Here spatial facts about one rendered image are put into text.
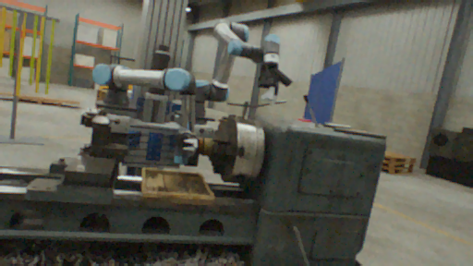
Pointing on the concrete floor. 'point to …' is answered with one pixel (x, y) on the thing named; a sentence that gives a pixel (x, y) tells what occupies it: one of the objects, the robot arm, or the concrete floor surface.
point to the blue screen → (323, 93)
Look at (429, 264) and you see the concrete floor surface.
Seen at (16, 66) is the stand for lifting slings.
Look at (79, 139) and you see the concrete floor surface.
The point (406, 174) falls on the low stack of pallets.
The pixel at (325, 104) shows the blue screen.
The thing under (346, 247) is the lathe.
